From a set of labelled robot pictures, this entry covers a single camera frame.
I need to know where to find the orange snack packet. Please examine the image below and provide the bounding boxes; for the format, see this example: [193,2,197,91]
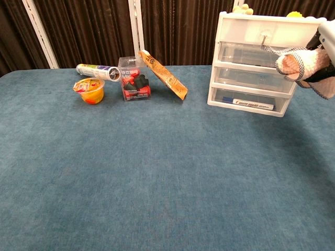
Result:
[138,49,188,101]

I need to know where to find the pale yellow toy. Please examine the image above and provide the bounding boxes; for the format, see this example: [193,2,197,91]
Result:
[232,4,254,15]

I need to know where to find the clear box of red-black items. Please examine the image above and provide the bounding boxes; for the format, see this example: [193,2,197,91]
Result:
[117,56,152,102]

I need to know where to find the white cylindrical tube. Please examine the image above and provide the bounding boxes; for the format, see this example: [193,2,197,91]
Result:
[75,63,121,82]

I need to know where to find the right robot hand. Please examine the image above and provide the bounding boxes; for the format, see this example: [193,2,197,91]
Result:
[305,20,335,84]

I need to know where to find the white plastic drawer unit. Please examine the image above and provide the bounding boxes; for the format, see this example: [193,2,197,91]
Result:
[206,10,327,118]

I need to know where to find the whiteboard marker with blue cap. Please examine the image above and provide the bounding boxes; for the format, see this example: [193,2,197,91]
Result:
[222,96,275,110]

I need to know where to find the dark brown curtain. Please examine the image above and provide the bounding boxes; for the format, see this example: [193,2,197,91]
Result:
[0,0,335,78]

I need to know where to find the fruit jelly cup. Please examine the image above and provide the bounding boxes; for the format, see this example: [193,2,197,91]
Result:
[72,77,106,106]

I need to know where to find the teal tablecloth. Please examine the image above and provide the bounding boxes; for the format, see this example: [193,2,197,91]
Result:
[0,62,335,251]

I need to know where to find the white knitted pot holder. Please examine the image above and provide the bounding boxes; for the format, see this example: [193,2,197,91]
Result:
[260,44,335,100]

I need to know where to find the clear plastic drawer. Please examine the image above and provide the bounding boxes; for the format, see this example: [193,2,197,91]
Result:
[216,66,299,92]
[210,87,288,112]
[217,41,307,69]

